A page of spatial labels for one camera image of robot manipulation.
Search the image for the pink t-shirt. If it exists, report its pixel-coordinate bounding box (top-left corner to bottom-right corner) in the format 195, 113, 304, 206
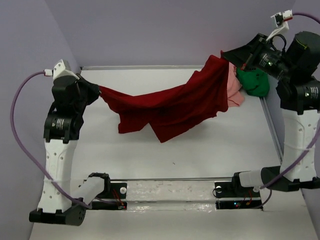
227, 63, 245, 107

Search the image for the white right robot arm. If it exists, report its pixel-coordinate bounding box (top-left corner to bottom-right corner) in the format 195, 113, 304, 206
221, 31, 320, 196

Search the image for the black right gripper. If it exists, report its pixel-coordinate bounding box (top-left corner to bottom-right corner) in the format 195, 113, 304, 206
222, 32, 296, 81

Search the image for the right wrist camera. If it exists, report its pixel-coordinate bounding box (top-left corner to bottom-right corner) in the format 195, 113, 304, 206
266, 9, 293, 42

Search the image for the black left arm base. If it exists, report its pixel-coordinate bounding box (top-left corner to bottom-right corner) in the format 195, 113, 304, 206
91, 181, 128, 211

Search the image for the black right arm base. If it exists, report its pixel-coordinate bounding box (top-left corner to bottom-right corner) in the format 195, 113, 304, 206
212, 181, 263, 210

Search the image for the dark red t-shirt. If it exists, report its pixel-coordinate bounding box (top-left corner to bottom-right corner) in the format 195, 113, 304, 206
99, 55, 229, 143

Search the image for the green t-shirt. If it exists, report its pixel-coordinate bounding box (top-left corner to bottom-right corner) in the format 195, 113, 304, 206
236, 68, 270, 98

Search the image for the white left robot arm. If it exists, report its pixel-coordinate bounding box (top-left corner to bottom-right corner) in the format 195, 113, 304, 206
29, 73, 111, 226

